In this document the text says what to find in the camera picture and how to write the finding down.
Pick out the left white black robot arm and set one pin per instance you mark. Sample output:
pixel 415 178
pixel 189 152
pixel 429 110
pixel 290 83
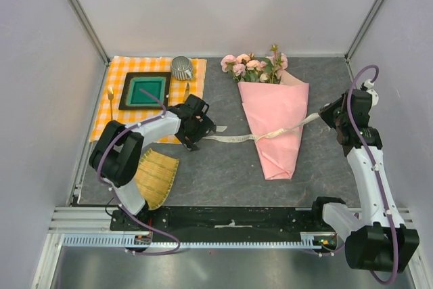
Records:
pixel 118 151

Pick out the cream rose stem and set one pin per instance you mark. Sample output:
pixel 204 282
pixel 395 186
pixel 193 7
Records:
pixel 245 67

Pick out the orange white checkered cloth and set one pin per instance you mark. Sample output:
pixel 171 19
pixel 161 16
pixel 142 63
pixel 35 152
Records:
pixel 118 69

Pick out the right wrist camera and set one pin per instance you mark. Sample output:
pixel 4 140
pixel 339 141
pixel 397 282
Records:
pixel 368 87

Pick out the white cable duct strip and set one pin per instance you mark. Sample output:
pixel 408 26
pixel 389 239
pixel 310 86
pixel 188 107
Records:
pixel 133 241

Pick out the aluminium frame post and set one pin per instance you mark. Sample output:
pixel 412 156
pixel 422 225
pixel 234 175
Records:
pixel 85 22
pixel 363 29

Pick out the left aluminium frame post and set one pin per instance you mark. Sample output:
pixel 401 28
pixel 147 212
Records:
pixel 85 22

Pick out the gold spoon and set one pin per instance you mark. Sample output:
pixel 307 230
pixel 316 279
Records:
pixel 110 94

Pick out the pink rose stem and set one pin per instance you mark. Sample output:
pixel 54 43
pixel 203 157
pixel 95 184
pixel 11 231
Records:
pixel 278 59
pixel 227 65

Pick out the right aluminium frame post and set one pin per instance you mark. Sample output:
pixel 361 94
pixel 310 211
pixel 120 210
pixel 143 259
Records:
pixel 363 29

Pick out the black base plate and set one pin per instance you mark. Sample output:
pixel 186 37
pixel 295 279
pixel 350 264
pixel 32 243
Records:
pixel 219 223

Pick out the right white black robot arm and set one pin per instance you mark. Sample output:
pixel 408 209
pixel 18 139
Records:
pixel 378 239

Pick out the pink wrapping paper sheet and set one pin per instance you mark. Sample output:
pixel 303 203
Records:
pixel 271 107

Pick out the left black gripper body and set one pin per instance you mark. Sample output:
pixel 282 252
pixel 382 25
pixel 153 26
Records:
pixel 198 130

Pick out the woven bamboo mat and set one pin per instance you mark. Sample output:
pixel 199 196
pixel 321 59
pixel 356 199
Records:
pixel 155 177

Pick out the peach rose stem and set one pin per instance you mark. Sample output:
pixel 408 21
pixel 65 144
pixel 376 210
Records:
pixel 262 72

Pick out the black green square plate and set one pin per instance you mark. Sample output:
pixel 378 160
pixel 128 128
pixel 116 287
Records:
pixel 145 91

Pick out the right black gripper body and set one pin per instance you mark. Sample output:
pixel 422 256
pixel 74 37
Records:
pixel 332 114

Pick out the grey striped mug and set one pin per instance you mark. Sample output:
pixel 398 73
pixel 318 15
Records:
pixel 181 68

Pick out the cream ribbon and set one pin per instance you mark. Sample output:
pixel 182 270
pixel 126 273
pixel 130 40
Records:
pixel 250 137

